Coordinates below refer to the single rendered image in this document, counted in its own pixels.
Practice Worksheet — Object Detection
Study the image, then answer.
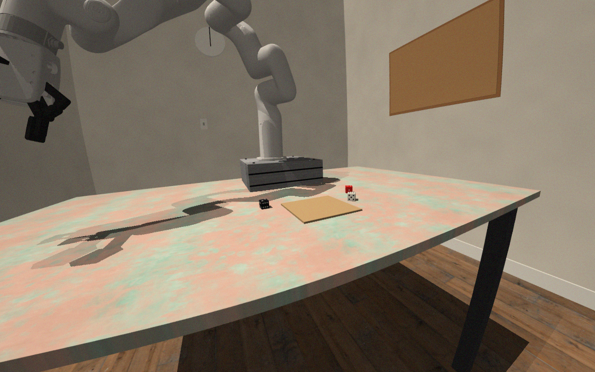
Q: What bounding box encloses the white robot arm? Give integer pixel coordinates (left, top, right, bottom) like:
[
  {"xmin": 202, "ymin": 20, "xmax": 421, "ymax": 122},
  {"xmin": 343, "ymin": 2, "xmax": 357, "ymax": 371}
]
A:
[{"xmin": 0, "ymin": 0, "xmax": 296, "ymax": 161}]

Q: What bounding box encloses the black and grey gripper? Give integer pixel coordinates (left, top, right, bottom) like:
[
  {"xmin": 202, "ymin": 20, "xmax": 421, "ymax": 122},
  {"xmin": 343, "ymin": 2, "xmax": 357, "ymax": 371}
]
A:
[{"xmin": 0, "ymin": 29, "xmax": 71, "ymax": 143}]

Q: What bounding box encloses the tan flat mat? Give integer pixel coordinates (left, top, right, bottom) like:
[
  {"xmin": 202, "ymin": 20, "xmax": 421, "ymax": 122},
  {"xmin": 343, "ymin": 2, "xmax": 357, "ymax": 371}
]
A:
[{"xmin": 281, "ymin": 196, "xmax": 362, "ymax": 224}]

